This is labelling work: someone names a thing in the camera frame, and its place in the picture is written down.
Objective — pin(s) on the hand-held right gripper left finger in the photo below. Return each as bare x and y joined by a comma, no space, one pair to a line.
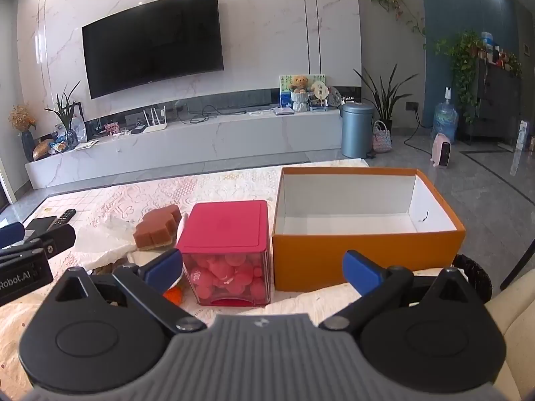
164,266

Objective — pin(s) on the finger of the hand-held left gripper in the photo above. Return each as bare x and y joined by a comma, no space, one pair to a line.
58,238
10,234

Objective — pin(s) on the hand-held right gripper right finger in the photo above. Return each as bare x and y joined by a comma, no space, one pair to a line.
360,270

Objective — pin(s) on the orange cardboard box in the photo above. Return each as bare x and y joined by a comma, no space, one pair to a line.
359,250

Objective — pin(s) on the orange crochet ball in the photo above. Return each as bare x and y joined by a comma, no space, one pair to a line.
174,296

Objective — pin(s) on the black remote control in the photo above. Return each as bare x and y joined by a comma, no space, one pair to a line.
62,217

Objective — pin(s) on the brown flower-shaped sponge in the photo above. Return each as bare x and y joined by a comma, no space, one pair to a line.
156,223

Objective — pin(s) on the pile of pink plush balls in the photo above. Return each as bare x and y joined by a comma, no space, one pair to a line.
228,273

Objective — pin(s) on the clear box with red lid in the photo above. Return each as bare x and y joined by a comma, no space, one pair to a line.
225,225

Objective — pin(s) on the bronze round ornament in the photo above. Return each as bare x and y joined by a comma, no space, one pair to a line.
42,149

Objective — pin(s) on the blue snack packet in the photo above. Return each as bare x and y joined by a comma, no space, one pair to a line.
59,146

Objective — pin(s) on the paper sheet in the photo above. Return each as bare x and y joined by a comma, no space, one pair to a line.
87,145

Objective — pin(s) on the black textured round object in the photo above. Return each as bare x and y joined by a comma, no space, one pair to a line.
476,275

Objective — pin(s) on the dried yellow flowers in vase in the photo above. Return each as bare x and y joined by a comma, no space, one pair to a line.
23,119

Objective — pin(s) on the green plant in glass vase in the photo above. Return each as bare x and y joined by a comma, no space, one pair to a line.
65,112

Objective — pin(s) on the pink woven handbag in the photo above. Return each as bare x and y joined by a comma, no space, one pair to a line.
381,140

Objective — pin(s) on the white marble television console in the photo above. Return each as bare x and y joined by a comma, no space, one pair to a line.
209,140

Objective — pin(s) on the grey-blue pedal trash can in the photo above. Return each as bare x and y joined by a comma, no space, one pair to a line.
356,129

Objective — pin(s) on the white router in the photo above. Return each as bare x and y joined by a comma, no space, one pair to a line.
155,125

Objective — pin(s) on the pink small heater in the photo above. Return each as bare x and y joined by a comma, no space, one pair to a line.
441,150

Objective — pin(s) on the cream sofa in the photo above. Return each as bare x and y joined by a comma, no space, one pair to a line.
516,326

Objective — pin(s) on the tall-leaved potted plant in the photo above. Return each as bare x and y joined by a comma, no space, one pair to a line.
385,100

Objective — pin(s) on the blue water jug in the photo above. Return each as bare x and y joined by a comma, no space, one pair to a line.
445,119

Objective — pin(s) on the silver decorative plate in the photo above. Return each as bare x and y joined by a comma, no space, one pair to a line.
334,96

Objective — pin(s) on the white flat box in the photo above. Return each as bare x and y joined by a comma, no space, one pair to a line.
283,111

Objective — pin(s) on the round paper fan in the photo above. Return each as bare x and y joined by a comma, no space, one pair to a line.
317,90

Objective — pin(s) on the teddy bear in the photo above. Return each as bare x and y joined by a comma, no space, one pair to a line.
300,92

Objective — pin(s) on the colourful printed card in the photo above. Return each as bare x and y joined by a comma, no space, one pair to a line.
285,87

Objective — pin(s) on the dark cabinet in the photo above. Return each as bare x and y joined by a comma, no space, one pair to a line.
497,104

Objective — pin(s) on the black flat television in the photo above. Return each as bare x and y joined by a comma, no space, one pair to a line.
150,41

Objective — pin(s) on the pothos plant on cabinet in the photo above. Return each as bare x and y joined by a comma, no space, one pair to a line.
462,62

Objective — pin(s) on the hanging pothos vine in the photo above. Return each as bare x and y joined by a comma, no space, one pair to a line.
393,2

